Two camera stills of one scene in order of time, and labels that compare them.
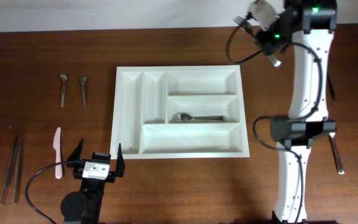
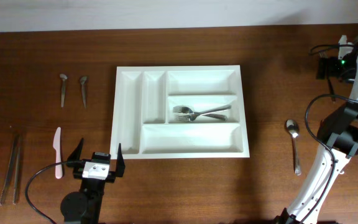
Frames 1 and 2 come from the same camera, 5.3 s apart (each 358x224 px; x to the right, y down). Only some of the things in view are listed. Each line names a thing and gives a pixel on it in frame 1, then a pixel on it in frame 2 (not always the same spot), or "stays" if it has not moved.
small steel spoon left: x=64 y=77 stays
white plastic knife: x=56 y=145 stays
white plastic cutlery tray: x=179 y=111 stays
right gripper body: x=273 y=38 -> x=346 y=68
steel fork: x=245 y=24 -> x=188 y=110
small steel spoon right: x=83 y=87 stays
